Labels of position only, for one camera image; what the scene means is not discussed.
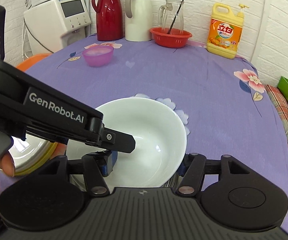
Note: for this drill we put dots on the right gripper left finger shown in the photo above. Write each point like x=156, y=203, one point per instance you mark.
x=97, y=166

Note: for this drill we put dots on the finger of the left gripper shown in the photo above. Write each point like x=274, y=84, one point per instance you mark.
x=116, y=141

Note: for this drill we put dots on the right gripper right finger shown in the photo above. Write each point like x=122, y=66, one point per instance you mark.
x=192, y=172

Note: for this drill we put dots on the white ceramic bowl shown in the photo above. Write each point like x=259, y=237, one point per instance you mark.
x=160, y=131

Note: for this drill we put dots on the purple plastic bowl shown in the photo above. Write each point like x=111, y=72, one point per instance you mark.
x=98, y=56

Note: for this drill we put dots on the stainless steel bowl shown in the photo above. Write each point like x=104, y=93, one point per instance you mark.
x=78, y=180

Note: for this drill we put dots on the orange plastic stool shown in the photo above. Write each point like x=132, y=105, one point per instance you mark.
x=28, y=63

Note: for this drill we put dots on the white plate yellow rim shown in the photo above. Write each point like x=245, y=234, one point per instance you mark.
x=30, y=154

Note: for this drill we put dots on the purple floral tablecloth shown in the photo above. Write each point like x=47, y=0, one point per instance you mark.
x=240, y=139

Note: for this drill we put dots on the white water dispenser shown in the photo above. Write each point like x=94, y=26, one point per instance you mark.
x=56, y=24

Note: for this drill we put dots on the red plastic basket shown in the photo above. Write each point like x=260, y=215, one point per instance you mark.
x=176, y=38

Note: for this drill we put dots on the white thermos jug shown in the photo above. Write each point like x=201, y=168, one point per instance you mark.
x=138, y=20

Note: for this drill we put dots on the red thermos jug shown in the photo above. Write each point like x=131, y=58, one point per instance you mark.
x=109, y=19

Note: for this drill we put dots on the glass pitcher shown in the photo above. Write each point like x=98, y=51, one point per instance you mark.
x=167, y=12

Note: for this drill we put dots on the yellow detergent bottle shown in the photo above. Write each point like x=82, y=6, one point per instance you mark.
x=225, y=30

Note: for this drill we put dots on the black straw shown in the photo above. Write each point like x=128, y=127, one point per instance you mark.
x=176, y=15

